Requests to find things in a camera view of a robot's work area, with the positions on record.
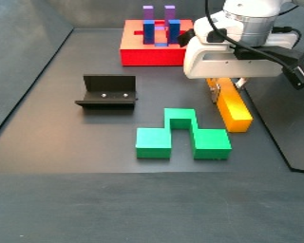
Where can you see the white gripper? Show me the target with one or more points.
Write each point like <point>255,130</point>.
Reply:
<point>212,57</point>

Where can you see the yellow long block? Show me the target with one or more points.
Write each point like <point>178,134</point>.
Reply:
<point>231,106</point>

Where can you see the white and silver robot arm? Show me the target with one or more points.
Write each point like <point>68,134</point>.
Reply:
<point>236,44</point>

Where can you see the red slotted board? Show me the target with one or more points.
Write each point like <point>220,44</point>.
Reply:
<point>137,54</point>

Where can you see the dark blue U-shaped block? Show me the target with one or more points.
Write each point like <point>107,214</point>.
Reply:
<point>148,31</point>

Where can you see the green stepped block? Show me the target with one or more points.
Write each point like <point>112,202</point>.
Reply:
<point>210,143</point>

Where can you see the purple U-shaped block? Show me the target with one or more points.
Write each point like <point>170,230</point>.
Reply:
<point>170,14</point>

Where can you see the black angle bracket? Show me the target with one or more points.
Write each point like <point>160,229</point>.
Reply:
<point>109,91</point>

